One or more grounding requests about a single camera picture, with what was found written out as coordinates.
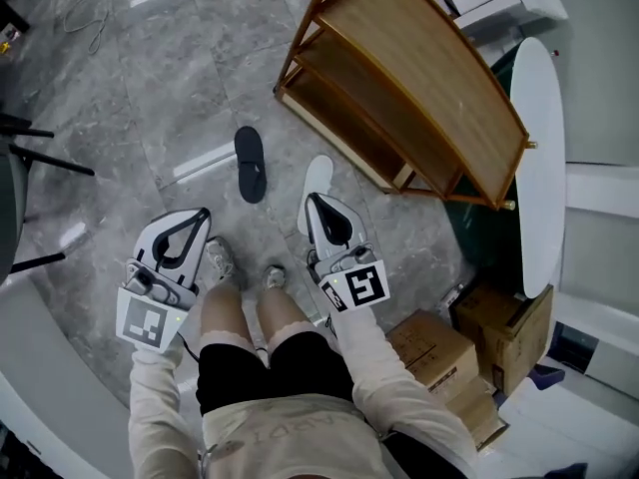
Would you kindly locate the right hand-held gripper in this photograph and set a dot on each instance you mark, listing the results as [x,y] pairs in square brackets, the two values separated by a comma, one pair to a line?
[364,287]

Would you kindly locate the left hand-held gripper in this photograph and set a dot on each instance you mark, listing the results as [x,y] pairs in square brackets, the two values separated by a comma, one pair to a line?
[142,325]

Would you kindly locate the white slipper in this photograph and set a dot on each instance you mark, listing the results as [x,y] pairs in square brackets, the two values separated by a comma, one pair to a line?
[318,175]

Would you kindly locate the dark grey slipper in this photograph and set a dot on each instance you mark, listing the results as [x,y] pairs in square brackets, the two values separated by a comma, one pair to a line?
[249,152]

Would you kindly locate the person's left forearm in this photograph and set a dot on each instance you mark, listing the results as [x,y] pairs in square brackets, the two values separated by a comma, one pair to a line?
[155,382]

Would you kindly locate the person's right forearm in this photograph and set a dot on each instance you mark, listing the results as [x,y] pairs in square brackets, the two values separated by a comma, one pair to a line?
[364,352]

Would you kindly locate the grey left sneaker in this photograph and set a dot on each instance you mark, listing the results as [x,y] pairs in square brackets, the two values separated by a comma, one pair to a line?
[219,257]

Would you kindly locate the grey sneaker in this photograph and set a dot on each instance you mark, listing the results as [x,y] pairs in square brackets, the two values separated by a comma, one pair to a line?
[274,277]
[219,257]

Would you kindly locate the grey right sneaker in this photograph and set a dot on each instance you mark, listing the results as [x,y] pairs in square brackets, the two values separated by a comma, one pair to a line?
[274,277]

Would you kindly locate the person's left leg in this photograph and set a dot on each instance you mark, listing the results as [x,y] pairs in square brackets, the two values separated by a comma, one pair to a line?
[224,362]

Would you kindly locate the person's leg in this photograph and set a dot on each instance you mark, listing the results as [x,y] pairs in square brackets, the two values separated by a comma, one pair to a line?
[224,362]
[304,362]

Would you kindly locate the clear plastic bottle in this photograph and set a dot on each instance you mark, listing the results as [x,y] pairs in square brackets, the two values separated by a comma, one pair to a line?
[451,297]

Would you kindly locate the person's right leg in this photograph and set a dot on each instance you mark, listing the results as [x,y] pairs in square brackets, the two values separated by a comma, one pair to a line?
[304,362]

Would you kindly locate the labelled cardboard box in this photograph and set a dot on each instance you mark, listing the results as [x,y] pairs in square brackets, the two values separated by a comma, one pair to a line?
[429,347]

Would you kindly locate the grey chair with black legs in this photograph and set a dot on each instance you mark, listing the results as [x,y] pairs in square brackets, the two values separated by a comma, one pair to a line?
[10,202]

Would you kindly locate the wooden three-tier cart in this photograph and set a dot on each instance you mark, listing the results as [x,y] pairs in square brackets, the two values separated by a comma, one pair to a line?
[424,83]

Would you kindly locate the white curved fixture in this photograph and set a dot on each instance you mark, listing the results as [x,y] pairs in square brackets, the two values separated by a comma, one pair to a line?
[45,377]

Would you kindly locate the plain cardboard box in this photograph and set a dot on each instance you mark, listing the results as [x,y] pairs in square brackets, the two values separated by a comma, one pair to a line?
[504,337]

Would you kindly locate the person's torso in cream sweater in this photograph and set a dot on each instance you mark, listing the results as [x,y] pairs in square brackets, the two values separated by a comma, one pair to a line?
[299,442]

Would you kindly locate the white and black bathtub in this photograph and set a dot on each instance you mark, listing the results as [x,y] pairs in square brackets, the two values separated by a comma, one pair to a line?
[541,167]

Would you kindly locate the blue chair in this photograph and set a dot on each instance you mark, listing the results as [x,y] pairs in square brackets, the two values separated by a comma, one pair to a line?
[549,377]

